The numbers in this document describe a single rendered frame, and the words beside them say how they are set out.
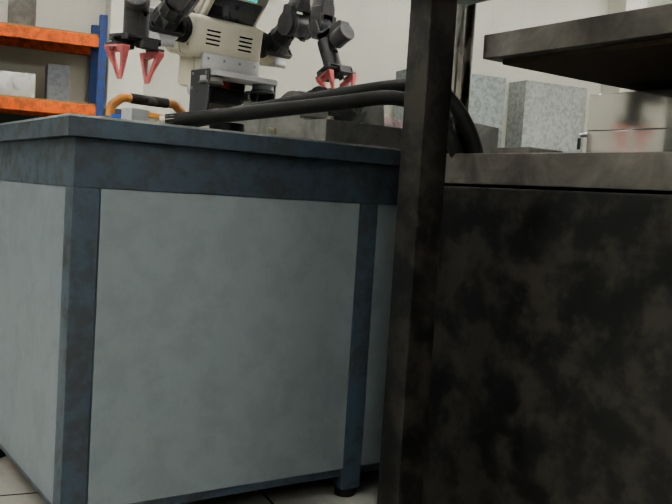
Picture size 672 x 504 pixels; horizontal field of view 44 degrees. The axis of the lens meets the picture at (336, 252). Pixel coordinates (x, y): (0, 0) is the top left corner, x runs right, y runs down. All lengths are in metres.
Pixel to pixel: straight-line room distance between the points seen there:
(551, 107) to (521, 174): 7.66
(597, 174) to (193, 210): 0.75
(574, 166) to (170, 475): 0.97
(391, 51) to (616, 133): 6.67
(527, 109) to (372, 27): 1.84
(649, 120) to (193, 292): 1.05
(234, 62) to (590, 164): 1.54
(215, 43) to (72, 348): 1.39
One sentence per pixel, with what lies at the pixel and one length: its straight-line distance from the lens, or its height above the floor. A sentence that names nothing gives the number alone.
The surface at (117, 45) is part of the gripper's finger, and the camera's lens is 1.96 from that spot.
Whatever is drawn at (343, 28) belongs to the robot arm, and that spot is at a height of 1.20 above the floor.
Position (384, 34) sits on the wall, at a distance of 8.60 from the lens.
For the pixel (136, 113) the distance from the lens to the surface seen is 1.96.
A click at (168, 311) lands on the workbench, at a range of 1.66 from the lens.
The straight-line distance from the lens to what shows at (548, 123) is 9.20.
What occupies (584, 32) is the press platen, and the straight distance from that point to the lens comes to 1.65.
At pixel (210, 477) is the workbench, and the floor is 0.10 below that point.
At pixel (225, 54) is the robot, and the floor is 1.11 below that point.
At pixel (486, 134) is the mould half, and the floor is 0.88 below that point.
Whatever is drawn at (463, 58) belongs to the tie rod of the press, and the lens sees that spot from 1.81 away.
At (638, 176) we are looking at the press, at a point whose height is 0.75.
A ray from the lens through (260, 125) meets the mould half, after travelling 2.20.
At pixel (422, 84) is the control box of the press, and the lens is 1.50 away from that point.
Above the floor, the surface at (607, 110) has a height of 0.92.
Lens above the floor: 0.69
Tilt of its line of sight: 4 degrees down
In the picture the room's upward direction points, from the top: 4 degrees clockwise
